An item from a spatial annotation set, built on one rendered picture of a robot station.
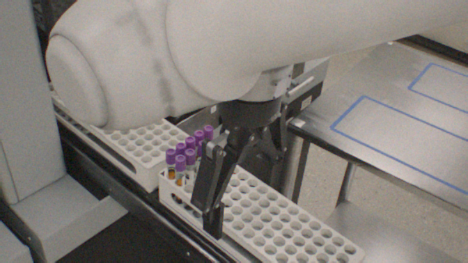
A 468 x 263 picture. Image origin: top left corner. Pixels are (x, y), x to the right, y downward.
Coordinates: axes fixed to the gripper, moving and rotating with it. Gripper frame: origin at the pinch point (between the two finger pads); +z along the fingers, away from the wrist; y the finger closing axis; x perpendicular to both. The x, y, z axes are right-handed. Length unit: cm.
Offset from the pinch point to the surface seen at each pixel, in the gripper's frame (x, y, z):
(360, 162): -6.2, 25.6, 5.0
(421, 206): -5, 112, 87
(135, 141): 20.1, -2.0, -0.1
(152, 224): 11.3, -6.7, 8.7
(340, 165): 30, 109, 87
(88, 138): 29.7, -4.6, 3.6
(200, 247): 1.3, -6.2, 5.7
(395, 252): -12, 60, 58
